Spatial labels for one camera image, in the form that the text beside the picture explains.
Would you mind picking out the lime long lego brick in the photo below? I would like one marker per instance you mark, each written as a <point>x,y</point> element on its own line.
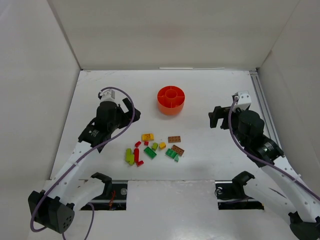
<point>129,157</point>

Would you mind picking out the green long lego brick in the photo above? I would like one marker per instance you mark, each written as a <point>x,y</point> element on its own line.
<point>150,153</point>

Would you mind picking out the lime square lego brick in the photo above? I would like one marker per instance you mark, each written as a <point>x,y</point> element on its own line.
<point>154,146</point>

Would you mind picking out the large yellow lego brick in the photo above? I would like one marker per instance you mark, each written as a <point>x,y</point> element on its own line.
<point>146,137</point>

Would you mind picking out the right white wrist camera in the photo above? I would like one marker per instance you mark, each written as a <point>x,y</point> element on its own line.
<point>243,100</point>

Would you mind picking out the small red lego upper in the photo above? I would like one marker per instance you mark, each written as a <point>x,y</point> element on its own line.
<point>137,144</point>

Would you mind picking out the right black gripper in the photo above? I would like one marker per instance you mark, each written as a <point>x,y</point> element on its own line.
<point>223,116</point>

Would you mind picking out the brown lego plate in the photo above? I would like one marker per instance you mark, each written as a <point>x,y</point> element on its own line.
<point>174,139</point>
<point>178,150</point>

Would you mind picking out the orange round divided container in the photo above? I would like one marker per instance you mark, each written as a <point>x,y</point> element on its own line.
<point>170,100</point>

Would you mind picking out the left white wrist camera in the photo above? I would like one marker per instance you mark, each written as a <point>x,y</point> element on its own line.
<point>107,95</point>

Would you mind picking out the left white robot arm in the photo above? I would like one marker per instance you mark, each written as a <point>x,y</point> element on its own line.
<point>55,206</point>

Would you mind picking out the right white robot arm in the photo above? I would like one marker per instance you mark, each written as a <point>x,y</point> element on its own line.
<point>296,204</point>

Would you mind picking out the small yellow lego brick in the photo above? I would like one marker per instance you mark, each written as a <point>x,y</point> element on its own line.
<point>162,145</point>

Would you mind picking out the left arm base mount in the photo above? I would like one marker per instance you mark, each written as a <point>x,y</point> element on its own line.
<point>113,197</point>

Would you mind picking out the green square lego brick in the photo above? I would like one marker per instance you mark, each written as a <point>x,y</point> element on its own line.
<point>170,153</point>

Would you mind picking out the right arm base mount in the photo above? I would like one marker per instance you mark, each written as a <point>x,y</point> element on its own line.
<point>231,196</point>

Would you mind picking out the red long lego brick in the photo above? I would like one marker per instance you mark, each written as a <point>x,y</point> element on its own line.
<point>136,155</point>

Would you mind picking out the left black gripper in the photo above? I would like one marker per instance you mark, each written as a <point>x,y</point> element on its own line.
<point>124,114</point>

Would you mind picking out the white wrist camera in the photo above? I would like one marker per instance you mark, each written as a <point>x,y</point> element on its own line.
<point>107,95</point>
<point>243,100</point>

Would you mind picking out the aluminium rail right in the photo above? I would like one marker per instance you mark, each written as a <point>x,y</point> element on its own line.
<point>263,105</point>

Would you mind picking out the small green sloped lego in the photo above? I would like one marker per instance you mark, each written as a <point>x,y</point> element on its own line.
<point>176,158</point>

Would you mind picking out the red lego brick lower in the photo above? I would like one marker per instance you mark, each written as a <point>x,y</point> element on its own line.
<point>139,163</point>

